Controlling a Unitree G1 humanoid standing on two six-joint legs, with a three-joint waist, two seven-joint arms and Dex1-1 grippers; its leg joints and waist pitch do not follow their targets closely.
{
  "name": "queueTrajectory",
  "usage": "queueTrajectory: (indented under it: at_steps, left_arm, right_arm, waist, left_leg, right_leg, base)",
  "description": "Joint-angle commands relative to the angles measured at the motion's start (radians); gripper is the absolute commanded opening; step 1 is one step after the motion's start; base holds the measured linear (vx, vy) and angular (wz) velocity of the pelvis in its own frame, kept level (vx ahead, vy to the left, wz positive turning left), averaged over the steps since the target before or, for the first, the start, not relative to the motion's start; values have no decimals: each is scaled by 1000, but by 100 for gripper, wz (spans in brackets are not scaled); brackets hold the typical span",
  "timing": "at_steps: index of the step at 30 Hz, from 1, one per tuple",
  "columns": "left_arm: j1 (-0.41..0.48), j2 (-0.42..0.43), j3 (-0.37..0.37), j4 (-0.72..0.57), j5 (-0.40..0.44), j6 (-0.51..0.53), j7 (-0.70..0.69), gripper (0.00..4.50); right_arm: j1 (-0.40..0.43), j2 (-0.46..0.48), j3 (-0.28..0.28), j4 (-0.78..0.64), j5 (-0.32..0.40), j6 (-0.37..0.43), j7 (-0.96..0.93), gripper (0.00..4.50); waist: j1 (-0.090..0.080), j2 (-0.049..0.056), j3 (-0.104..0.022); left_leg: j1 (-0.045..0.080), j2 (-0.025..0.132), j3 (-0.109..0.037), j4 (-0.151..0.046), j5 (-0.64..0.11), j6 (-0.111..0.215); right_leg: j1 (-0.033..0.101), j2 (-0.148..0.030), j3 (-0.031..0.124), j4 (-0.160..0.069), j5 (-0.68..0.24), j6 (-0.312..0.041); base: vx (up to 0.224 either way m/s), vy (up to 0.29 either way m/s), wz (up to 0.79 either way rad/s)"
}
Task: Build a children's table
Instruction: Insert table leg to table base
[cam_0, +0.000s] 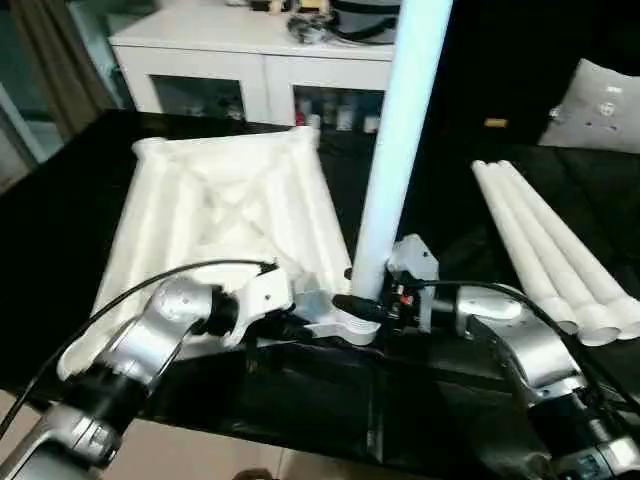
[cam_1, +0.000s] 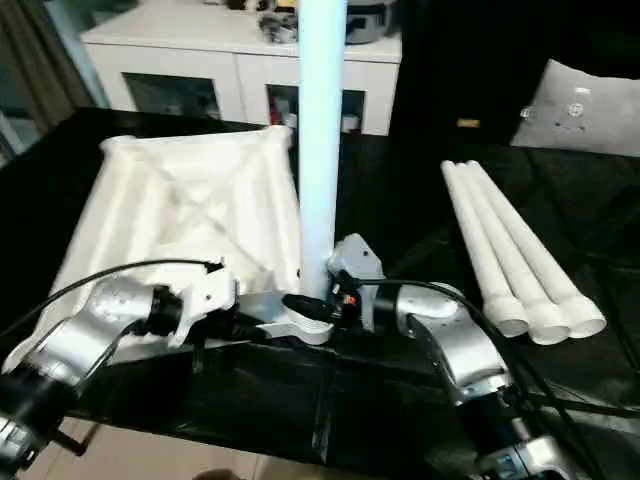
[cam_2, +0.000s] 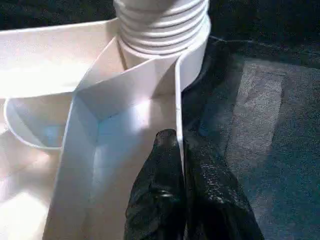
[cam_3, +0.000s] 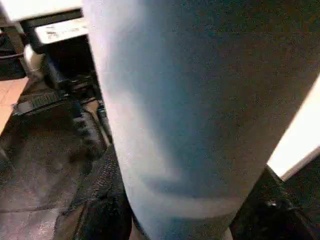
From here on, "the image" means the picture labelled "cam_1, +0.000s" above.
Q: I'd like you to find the white plastic table top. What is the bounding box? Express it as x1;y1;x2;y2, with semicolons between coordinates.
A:
37;124;335;364

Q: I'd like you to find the white plastic table leg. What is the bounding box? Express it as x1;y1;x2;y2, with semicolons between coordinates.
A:
439;160;530;337
464;159;609;339
452;160;572;346
295;0;347;304

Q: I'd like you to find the black work mat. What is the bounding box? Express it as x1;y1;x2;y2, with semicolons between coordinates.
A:
0;105;640;480

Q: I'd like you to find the dark rounded robot foot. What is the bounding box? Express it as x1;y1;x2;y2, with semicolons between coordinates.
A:
194;467;251;480

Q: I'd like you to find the white cabinet with glass doors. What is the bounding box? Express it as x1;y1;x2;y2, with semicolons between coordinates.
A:
79;9;404;136

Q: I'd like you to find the black sofa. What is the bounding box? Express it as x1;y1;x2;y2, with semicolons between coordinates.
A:
399;0;640;151

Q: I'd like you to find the dark clutter pile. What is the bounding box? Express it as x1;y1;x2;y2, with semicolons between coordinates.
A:
257;9;301;44

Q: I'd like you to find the grey helmet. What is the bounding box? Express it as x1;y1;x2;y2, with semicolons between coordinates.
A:
344;0;396;46

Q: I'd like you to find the grey cushion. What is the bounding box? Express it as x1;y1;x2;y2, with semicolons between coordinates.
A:
510;58;640;156

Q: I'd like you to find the brown grey curtain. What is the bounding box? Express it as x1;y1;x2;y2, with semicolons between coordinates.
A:
0;0;111;166

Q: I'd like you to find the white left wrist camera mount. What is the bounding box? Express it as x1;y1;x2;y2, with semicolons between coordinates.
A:
167;257;241;351

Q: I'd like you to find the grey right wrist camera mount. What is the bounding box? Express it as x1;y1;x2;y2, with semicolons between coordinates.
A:
327;232;386;334

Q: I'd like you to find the black metal frame bar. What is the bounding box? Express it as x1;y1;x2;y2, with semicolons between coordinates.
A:
52;422;99;459

